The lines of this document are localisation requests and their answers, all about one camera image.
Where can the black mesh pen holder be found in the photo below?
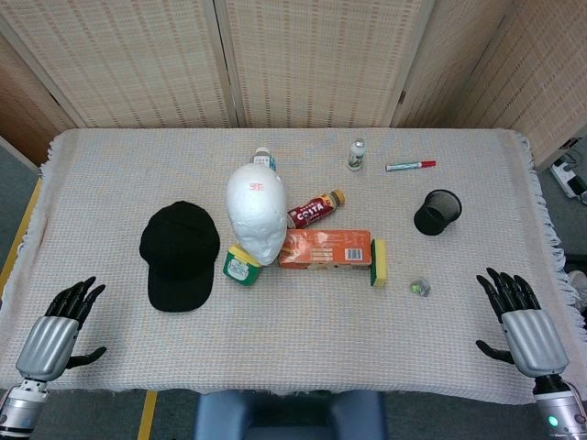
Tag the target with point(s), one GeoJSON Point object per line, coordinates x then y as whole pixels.
{"type": "Point", "coordinates": [435, 213]}

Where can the white power strip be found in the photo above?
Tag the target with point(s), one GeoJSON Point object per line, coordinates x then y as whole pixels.
{"type": "Point", "coordinates": [568, 176]}

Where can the clear water bottle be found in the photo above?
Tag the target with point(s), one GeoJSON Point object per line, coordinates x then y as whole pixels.
{"type": "Point", "coordinates": [264, 157]}

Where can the crumpled clear wrapper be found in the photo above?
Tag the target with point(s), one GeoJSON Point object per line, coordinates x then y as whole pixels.
{"type": "Point", "coordinates": [420, 287]}

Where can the orange cardboard box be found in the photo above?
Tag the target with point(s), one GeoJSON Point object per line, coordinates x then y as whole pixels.
{"type": "Point", "coordinates": [326, 248]}

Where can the white foam mannequin head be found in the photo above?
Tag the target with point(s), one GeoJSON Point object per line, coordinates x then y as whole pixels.
{"type": "Point", "coordinates": [257, 211]}

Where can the woven folding screen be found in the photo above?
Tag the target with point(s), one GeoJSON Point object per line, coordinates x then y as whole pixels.
{"type": "Point", "coordinates": [293, 59]}

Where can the black baseball cap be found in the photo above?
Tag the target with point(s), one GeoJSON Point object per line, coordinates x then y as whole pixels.
{"type": "Point", "coordinates": [179, 256]}

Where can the small white bottle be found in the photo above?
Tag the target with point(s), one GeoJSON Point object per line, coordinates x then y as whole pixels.
{"type": "Point", "coordinates": [356, 156]}

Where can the Costa coffee bottle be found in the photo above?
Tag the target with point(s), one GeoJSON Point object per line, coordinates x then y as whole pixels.
{"type": "Point", "coordinates": [316, 209]}

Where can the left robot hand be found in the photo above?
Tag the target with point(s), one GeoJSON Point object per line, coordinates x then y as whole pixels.
{"type": "Point", "coordinates": [50, 339]}

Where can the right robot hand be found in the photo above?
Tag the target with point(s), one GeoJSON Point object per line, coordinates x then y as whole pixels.
{"type": "Point", "coordinates": [532, 334]}

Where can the yellow green sponge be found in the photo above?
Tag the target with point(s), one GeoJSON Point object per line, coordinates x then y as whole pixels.
{"type": "Point", "coordinates": [379, 263]}

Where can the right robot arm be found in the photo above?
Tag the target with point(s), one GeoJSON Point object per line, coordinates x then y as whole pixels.
{"type": "Point", "coordinates": [557, 405]}

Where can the white woven tablecloth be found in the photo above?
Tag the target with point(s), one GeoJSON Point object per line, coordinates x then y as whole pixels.
{"type": "Point", "coordinates": [293, 330]}

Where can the red capped marker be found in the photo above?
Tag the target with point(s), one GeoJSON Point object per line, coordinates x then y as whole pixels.
{"type": "Point", "coordinates": [410, 165]}

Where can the green yellow lidded container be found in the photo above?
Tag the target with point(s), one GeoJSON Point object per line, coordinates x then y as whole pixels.
{"type": "Point", "coordinates": [240, 268]}

